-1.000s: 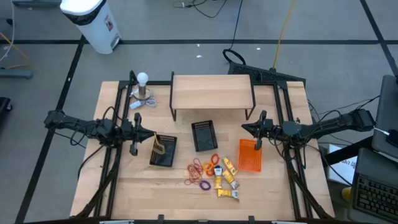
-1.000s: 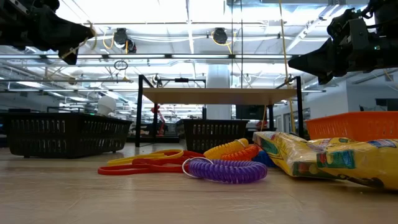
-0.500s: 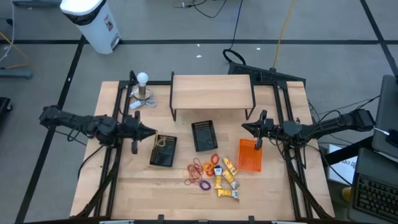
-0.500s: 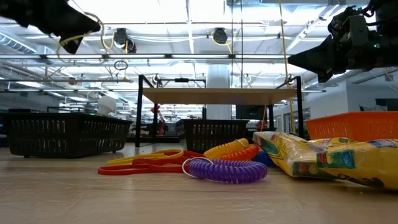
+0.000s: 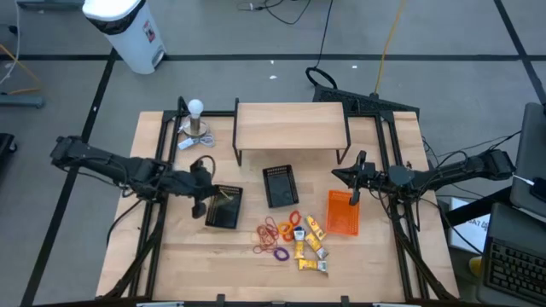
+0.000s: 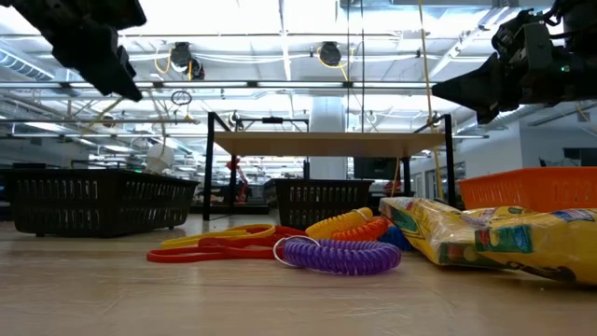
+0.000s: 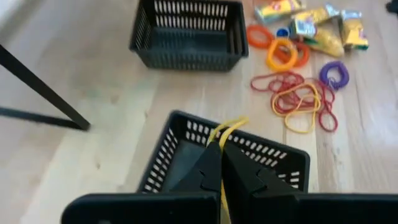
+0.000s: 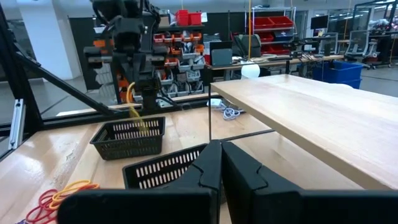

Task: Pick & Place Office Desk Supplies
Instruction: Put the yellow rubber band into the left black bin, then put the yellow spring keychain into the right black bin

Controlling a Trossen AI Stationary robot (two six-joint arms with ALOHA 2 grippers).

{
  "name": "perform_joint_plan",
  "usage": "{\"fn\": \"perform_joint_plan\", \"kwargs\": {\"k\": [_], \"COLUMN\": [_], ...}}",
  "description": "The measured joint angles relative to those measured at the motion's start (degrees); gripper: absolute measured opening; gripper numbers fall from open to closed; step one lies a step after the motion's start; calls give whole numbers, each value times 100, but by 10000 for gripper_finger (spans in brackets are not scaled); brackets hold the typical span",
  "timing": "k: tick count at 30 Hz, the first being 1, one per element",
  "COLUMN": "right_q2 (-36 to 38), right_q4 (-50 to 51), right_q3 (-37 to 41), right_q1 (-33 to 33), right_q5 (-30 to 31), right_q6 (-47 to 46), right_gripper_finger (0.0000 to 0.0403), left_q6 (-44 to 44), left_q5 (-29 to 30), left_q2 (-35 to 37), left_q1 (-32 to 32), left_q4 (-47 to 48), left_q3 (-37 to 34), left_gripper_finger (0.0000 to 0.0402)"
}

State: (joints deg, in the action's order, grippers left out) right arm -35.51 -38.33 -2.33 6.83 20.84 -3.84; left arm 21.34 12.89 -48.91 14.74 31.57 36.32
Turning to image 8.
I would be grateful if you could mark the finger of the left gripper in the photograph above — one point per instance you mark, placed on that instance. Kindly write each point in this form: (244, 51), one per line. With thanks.
(130, 71)
(145, 73)

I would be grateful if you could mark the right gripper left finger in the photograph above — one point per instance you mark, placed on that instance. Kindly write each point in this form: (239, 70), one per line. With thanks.
(199, 199)

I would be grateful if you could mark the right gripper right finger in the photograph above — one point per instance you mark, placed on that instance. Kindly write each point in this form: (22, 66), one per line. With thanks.
(255, 202)

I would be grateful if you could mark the yellow rubber band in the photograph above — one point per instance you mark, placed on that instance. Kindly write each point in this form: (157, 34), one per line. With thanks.
(133, 112)
(71, 184)

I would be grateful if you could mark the black plastic basket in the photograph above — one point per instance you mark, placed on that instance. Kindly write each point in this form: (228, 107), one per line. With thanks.
(124, 152)
(129, 177)

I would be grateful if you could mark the orange rubber band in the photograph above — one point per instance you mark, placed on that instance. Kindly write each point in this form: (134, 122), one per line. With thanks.
(90, 186)

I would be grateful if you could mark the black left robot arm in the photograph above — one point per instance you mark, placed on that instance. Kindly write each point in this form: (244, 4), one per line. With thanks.
(109, 9)

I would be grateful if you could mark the grey office chair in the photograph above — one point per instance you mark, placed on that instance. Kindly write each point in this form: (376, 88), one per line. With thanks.
(329, 43)
(357, 43)

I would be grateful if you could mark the cardboard box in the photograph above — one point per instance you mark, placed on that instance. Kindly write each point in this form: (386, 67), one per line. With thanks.
(164, 21)

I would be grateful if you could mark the parts rack with small bins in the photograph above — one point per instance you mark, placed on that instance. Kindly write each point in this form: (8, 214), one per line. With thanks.
(186, 67)

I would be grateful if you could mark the red storage box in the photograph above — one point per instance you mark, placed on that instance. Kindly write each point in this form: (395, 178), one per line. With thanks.
(195, 18)
(182, 18)

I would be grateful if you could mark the white power adapter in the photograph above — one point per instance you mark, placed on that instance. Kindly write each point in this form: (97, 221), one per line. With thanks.
(214, 102)

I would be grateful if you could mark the dark grey laptop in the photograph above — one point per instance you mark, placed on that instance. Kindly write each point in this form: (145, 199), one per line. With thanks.
(221, 57)

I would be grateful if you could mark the wooden shelf with black legs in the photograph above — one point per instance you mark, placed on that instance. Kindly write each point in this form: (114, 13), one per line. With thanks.
(311, 118)

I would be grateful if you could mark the olive grey backpack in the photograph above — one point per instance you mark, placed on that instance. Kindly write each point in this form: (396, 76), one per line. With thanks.
(247, 45)

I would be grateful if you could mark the small red bin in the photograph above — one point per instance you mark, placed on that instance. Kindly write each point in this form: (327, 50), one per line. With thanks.
(265, 37)

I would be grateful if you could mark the large red bin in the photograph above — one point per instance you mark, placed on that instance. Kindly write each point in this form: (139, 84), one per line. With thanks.
(283, 21)
(262, 23)

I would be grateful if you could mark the wide red bin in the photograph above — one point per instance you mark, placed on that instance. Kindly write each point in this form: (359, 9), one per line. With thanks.
(275, 49)

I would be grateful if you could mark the long wooden workbench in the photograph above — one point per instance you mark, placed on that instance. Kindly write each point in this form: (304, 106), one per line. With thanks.
(280, 61)

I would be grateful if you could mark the grey blue bin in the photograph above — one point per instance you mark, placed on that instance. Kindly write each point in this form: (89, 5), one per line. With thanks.
(283, 35)

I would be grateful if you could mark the blue plastic tub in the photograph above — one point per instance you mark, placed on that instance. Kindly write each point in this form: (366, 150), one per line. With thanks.
(339, 73)

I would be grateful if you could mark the black computer monitor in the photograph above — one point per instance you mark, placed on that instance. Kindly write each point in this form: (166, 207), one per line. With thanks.
(319, 22)

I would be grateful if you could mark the black aluminium rig frame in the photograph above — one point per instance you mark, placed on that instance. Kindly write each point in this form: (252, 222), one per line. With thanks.
(15, 71)

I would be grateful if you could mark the silver metal bracket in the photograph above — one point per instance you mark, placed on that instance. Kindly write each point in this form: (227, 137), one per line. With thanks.
(17, 124)

